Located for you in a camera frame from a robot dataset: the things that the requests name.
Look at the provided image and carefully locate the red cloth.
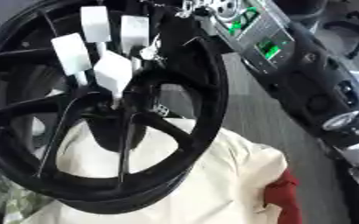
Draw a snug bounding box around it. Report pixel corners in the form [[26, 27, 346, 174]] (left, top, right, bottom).
[[262, 168, 306, 224]]

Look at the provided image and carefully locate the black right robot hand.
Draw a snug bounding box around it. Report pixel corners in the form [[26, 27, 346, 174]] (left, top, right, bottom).
[[137, 6, 220, 76]]

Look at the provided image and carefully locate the black spoked wheel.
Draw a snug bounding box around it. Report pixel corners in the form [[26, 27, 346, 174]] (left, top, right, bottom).
[[0, 0, 232, 215]]

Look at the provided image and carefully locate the black office chair base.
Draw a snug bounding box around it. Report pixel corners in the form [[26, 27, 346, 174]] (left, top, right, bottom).
[[321, 10, 359, 60]]

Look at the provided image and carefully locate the cream cloth cover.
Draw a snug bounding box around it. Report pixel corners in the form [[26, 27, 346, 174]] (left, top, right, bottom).
[[18, 116, 290, 224]]

